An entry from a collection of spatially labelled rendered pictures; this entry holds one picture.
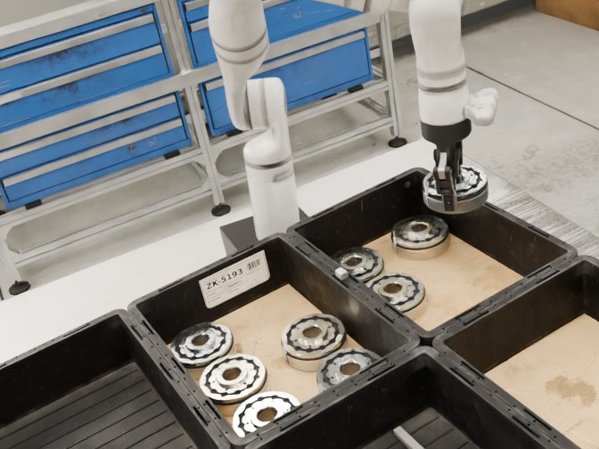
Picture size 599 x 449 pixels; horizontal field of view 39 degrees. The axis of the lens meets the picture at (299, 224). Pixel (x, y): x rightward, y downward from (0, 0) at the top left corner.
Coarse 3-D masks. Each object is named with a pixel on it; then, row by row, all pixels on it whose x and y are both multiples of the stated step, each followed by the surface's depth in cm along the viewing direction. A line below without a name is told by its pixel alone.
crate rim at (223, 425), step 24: (264, 240) 145; (288, 240) 144; (216, 264) 142; (312, 264) 137; (168, 288) 138; (384, 312) 123; (408, 336) 118; (168, 360) 123; (384, 360) 115; (192, 384) 117; (336, 384) 112; (216, 408) 112; (264, 432) 107
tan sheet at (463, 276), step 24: (384, 240) 157; (456, 240) 153; (384, 264) 150; (408, 264) 149; (432, 264) 148; (456, 264) 147; (480, 264) 146; (432, 288) 142; (456, 288) 141; (480, 288) 140; (504, 288) 139; (432, 312) 137; (456, 312) 136
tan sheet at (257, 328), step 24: (288, 288) 149; (240, 312) 146; (264, 312) 145; (288, 312) 144; (312, 312) 142; (240, 336) 140; (264, 336) 139; (264, 360) 134; (288, 384) 129; (312, 384) 128
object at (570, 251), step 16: (400, 176) 155; (368, 192) 152; (336, 208) 150; (496, 208) 141; (304, 224) 147; (528, 224) 135; (304, 240) 143; (544, 240) 132; (560, 240) 131; (320, 256) 138; (576, 256) 127; (544, 272) 125; (368, 288) 129; (512, 288) 123; (384, 304) 125; (480, 304) 121; (400, 320) 121; (448, 320) 119; (432, 336) 117
